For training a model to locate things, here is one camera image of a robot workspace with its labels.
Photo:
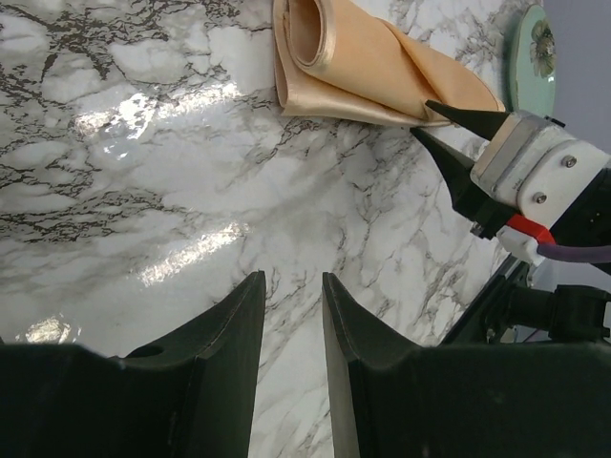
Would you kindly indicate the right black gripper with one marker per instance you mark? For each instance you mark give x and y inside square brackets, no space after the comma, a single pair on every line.
[585,224]

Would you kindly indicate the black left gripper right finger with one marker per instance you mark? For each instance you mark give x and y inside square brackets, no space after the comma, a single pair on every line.
[524,396]

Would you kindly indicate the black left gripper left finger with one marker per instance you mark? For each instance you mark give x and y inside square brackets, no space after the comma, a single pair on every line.
[189,393]

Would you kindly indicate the peach cloth napkin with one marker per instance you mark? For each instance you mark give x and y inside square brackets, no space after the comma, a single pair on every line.
[333,59]

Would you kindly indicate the mint green floral plate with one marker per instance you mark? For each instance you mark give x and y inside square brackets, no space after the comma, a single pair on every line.
[532,64]

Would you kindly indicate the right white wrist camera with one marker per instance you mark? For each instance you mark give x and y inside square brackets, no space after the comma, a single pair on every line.
[537,167]

